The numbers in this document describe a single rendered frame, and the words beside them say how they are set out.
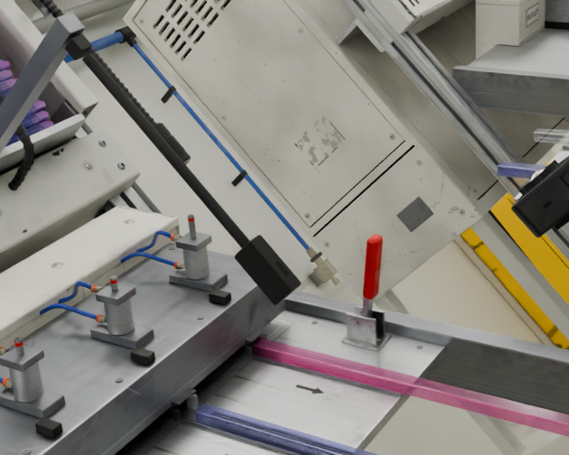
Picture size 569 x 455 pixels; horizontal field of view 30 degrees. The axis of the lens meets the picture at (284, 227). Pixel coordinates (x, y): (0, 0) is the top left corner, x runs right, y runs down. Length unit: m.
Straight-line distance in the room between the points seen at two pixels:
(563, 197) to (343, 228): 1.34
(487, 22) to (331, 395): 1.11
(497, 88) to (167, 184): 1.79
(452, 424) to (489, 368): 2.61
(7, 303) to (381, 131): 1.01
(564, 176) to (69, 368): 0.44
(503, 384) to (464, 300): 2.96
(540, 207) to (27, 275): 0.53
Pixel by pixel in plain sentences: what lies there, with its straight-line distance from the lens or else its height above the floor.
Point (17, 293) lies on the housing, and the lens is 0.98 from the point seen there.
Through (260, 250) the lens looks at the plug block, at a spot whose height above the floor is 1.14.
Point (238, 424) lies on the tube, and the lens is 0.88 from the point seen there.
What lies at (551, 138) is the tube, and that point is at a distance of 1.20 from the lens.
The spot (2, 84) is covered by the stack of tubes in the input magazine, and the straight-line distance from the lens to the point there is 1.12.
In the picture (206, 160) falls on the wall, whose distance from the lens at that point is 3.51.
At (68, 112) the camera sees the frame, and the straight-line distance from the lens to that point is 1.16.
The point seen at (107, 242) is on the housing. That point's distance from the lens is 1.05.
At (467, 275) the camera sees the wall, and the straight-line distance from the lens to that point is 4.03.
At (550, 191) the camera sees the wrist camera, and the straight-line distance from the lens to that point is 0.64.
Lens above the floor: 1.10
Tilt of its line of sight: 3 degrees up
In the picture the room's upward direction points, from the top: 40 degrees counter-clockwise
